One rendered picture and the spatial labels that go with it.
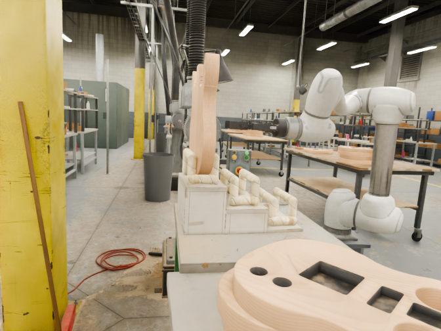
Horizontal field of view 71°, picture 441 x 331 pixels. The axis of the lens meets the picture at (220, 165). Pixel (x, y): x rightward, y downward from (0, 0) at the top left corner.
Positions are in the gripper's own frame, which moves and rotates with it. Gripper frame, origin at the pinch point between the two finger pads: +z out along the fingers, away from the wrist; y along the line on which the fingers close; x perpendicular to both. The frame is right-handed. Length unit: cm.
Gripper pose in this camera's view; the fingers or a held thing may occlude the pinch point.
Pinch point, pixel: (234, 125)
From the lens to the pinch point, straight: 120.0
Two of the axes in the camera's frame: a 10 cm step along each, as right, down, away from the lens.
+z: -9.7, -0.3, -2.3
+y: -2.2, -1.6, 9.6
